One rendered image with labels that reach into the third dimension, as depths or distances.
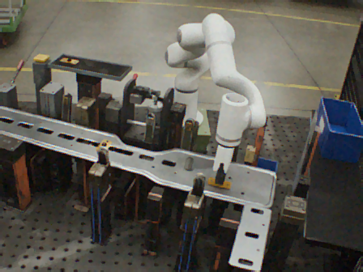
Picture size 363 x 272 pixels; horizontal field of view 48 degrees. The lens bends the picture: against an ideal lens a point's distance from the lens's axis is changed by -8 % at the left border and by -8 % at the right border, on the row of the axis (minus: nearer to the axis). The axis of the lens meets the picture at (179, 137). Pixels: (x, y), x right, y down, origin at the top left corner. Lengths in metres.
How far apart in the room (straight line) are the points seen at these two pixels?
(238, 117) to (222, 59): 0.21
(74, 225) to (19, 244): 0.24
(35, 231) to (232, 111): 0.93
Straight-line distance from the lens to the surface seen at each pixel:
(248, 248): 1.35
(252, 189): 1.56
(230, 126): 1.37
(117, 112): 1.78
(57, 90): 1.86
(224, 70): 1.42
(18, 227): 1.80
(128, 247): 1.70
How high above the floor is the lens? 1.97
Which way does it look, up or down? 33 degrees down
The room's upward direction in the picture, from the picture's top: 7 degrees clockwise
